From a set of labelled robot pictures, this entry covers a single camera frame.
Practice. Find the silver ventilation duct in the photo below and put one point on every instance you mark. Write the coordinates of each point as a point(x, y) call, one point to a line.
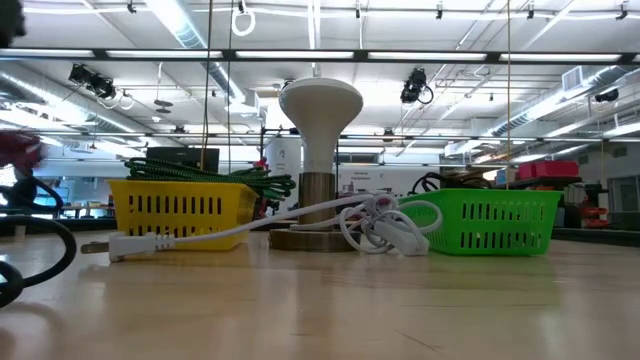
point(575, 95)
point(185, 30)

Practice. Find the black overhead frame beam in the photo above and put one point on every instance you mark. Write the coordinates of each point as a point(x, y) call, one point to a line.
point(360, 55)

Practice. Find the black ceiling spotlight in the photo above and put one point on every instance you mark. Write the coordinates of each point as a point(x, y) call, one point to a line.
point(414, 86)
point(92, 81)

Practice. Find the black aluminium table frame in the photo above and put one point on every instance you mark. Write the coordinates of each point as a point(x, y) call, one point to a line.
point(600, 236)

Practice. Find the green plastic basket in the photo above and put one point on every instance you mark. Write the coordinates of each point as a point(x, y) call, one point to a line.
point(500, 226)

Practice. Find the red storage bin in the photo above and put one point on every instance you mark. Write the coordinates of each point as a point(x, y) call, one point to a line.
point(547, 169)

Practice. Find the black monitor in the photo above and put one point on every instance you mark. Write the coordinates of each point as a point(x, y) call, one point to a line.
point(182, 159)

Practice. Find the yellow plastic basket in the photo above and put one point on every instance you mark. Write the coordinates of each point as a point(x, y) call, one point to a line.
point(235, 215)

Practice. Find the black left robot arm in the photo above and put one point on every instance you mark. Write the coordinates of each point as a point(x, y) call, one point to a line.
point(10, 20)

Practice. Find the white bulb table lamp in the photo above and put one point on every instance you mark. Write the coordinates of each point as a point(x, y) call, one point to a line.
point(320, 110)

